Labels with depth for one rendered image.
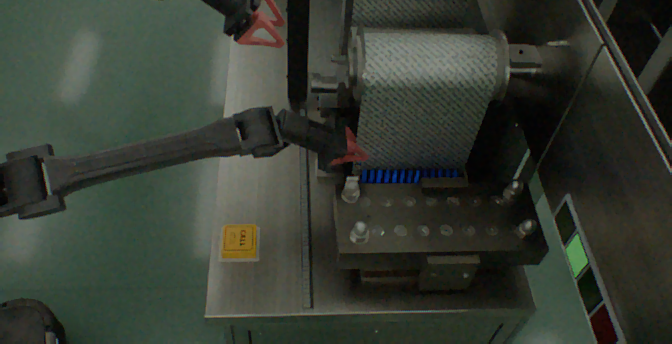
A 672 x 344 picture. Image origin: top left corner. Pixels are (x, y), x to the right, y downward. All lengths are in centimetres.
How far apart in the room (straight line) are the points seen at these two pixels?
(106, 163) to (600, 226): 77
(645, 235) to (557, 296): 156
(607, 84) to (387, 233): 47
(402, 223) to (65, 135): 194
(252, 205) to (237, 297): 22
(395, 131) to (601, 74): 39
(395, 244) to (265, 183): 37
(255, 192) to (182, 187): 119
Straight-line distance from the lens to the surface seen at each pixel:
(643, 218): 85
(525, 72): 114
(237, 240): 121
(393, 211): 114
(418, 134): 113
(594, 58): 96
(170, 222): 238
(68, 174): 102
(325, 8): 180
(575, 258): 100
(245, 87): 153
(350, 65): 103
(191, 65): 298
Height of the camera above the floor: 196
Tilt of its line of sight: 50 degrees down
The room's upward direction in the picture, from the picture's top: 5 degrees clockwise
